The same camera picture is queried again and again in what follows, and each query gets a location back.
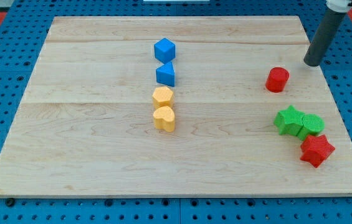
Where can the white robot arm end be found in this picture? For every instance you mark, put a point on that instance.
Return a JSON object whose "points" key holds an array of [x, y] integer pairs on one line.
{"points": [[341, 6]]}

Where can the yellow heart block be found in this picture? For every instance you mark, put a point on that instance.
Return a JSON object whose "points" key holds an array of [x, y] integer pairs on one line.
{"points": [[164, 118]]}

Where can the yellow hexagon block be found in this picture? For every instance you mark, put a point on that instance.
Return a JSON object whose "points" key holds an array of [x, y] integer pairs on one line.
{"points": [[162, 96]]}

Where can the blue triangle block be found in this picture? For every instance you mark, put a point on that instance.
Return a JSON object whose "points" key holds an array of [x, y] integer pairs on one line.
{"points": [[165, 74]]}

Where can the wooden board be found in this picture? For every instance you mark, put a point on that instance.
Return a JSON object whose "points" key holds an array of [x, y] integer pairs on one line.
{"points": [[84, 127]]}

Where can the blue cube block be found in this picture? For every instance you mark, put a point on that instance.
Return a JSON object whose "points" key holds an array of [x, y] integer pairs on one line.
{"points": [[164, 50]]}

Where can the red cylinder block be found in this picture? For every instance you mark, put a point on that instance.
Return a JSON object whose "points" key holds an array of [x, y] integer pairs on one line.
{"points": [[277, 79]]}

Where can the green star block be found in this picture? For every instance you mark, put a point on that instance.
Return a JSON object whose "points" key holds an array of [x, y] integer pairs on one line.
{"points": [[289, 121]]}

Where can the green cylinder block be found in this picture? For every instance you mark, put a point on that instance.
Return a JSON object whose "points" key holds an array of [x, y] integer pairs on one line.
{"points": [[312, 124]]}

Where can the red star block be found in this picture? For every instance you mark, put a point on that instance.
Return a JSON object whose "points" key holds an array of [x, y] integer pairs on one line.
{"points": [[316, 149]]}

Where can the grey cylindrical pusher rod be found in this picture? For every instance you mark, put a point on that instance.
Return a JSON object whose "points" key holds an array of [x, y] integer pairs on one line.
{"points": [[323, 37]]}

